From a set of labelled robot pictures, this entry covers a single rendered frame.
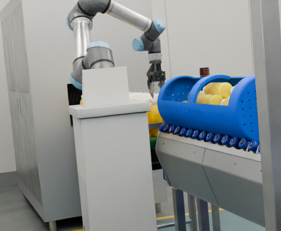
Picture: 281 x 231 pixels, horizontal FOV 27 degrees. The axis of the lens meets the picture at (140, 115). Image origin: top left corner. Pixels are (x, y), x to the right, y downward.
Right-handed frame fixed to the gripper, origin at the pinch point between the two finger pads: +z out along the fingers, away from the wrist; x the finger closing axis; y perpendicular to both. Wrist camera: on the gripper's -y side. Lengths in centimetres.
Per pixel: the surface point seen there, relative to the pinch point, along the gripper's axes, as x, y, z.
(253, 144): -6, 117, 16
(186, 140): -7, 53, 20
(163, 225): 4, -19, 82
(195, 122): -8, 69, 10
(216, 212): 40, -18, 80
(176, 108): -9, 51, 4
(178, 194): -3, 27, 53
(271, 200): -31, 169, 24
